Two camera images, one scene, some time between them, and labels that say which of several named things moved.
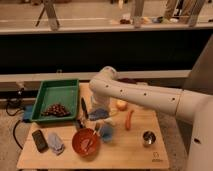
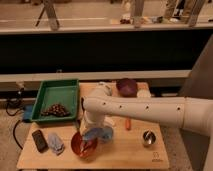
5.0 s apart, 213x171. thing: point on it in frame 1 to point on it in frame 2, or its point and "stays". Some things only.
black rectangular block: [40, 141] stays
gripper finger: [97, 126] to [89, 144]
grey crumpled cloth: [56, 143] stays
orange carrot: [128, 122] stays
